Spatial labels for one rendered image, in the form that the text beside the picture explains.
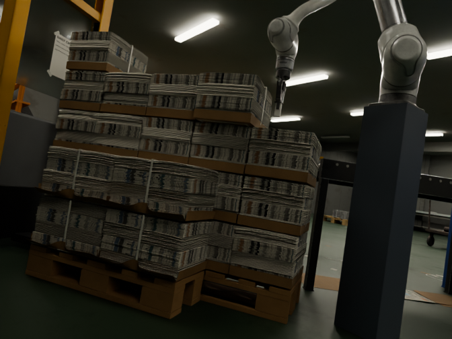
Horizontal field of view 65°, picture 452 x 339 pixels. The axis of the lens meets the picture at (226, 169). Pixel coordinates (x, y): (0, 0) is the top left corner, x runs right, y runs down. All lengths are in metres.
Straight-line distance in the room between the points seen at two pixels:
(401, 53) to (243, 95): 0.65
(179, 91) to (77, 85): 0.66
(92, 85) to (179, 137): 0.64
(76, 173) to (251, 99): 0.85
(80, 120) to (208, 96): 0.79
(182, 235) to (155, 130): 0.65
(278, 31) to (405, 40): 0.52
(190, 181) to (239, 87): 0.53
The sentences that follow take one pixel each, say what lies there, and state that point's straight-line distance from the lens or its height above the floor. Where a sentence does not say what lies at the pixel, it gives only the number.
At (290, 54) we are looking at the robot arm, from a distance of 1.87.
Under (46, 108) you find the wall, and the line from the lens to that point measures 10.03.
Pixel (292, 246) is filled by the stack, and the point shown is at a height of 0.33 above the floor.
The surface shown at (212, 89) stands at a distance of 1.70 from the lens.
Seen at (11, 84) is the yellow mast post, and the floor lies 0.92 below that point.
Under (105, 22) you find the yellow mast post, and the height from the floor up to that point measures 1.61.
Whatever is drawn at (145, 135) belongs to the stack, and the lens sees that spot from 1.86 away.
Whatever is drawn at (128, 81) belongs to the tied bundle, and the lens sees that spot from 2.01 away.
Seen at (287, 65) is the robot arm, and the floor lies 1.18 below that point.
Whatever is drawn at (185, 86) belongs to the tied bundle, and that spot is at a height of 1.00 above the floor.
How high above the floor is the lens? 0.53
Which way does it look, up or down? 3 degrees up
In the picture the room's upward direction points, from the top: 9 degrees clockwise
